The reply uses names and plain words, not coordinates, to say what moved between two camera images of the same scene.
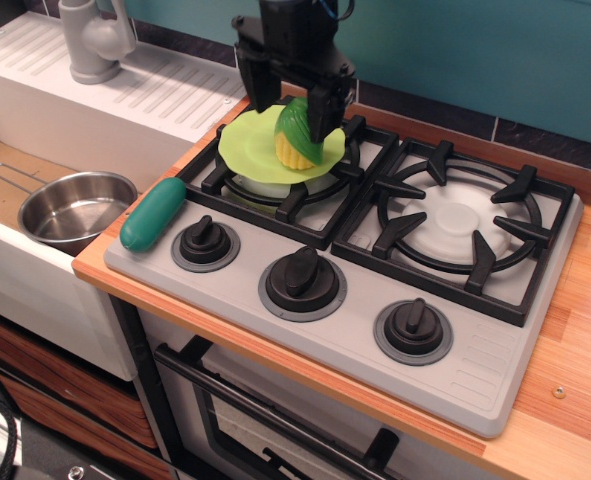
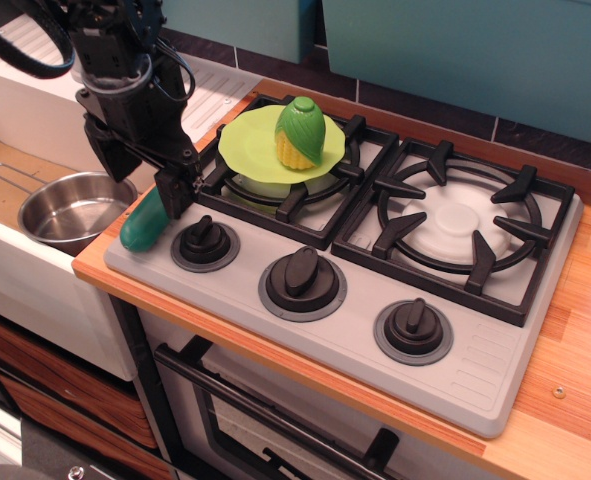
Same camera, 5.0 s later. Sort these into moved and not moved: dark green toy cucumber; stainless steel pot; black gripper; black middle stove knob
Moved: black gripper
Not moved: black middle stove knob; stainless steel pot; dark green toy cucumber
